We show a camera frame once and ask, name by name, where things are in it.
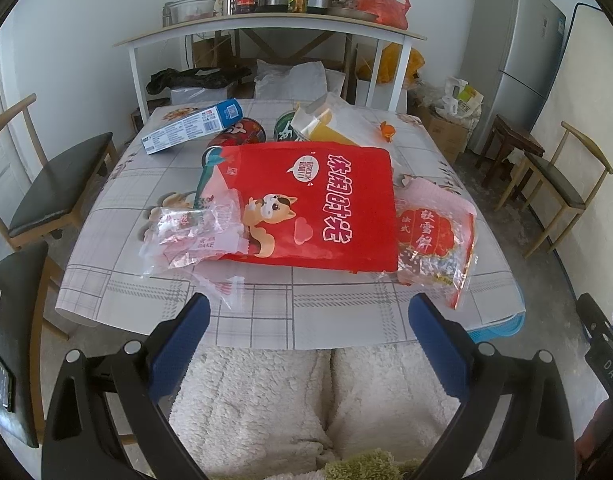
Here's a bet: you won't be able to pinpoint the clear pink candy bag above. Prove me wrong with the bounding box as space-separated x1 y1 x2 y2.
138 191 249 311

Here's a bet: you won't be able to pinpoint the red drink can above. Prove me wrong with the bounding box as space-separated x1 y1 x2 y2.
208 117 266 148

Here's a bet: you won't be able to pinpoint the white shelf table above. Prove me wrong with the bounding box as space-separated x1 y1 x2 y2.
113 11 429 126

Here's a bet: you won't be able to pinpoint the white bags on box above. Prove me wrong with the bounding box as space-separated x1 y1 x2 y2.
430 77 483 122

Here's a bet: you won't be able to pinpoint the dark wooden stool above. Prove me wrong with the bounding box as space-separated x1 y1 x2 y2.
475 114 544 188

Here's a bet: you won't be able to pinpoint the red clear pastry bag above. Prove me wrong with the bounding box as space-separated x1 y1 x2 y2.
395 178 477 309

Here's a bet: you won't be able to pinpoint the grey refrigerator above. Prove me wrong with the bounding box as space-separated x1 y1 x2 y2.
458 0 565 154

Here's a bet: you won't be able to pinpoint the cardboard box on floor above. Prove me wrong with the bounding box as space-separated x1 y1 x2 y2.
415 107 469 164

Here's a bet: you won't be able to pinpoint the near dark chair left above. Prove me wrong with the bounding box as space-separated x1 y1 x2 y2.
0 240 68 448

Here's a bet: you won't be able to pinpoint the blue plastic trash basket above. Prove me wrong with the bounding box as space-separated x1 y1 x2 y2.
468 296 527 342

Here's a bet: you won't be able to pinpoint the blue white toothpaste box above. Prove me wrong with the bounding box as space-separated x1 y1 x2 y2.
140 99 244 155

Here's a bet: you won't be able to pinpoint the red plastic bag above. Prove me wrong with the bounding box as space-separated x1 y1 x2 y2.
356 0 410 29

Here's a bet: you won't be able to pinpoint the wooden chair right side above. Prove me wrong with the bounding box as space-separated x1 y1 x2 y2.
495 120 613 259

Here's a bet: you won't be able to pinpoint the white pillow sack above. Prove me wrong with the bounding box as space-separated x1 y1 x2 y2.
254 60 345 102

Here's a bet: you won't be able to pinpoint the yellow plastic bag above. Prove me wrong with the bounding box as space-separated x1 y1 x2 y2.
377 42 427 86

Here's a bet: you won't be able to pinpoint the floral tablecloth dining table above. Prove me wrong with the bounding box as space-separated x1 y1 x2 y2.
56 106 525 350

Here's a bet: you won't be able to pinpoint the yellow white carton box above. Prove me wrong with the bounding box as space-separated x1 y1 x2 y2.
291 92 387 148

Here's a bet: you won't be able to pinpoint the wooden chair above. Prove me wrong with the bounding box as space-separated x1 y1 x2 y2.
495 120 613 259
0 93 118 252

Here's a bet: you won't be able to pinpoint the black cloth pile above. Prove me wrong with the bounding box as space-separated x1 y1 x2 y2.
146 65 252 96

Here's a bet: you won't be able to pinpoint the large red snack bag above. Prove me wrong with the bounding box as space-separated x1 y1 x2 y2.
199 142 399 272

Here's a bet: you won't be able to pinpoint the wooden chair left side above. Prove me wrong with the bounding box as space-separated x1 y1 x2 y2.
0 93 118 252

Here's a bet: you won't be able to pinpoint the person legs white pyjamas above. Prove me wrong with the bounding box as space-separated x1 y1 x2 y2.
169 341 459 479

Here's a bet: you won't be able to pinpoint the white mattress against wall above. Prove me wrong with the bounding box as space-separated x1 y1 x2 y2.
527 1 613 321

